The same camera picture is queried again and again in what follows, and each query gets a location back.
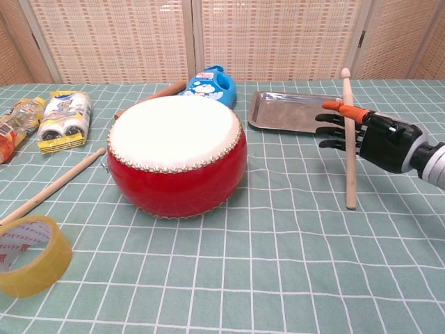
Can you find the blue detergent bottle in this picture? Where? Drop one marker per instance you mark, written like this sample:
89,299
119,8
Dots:
212,87

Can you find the rectangular steel tray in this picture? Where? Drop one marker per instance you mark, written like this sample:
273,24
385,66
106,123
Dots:
288,111

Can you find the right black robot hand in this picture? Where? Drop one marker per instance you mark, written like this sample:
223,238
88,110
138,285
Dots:
386,142

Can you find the white yellow snack pack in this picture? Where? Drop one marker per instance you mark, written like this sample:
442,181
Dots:
66,118

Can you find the green checked tablecloth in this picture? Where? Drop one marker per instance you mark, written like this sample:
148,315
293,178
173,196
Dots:
264,264

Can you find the woven bamboo folding screen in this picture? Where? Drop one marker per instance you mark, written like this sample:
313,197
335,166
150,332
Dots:
114,38

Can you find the wooden drumstick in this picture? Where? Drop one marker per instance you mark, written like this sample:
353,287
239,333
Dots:
55,184
349,139

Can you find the red drum with white skin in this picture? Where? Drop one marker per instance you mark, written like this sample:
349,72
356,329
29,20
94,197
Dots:
177,174

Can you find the yellow packing tape roll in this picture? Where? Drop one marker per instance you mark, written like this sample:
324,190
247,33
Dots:
52,257

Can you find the brown wooden rolling pin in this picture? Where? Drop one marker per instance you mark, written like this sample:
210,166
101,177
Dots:
167,91

